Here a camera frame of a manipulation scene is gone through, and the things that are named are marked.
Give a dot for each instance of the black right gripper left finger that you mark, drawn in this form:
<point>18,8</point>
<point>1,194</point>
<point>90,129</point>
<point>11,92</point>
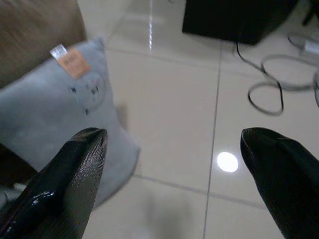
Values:
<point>62,194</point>

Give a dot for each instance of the black box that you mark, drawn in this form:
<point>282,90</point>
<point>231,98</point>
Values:
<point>231,20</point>

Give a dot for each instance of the grey pillow with orange tag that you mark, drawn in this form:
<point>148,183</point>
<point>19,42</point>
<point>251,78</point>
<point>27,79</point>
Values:
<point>49,107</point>

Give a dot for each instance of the brown fabric sofa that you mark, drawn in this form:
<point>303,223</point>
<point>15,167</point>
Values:
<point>32,30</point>

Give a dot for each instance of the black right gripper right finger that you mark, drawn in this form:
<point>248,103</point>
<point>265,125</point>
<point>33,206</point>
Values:
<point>286,186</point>

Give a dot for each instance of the white power adapter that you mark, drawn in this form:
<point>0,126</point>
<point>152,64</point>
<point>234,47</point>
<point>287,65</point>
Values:
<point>311,46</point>

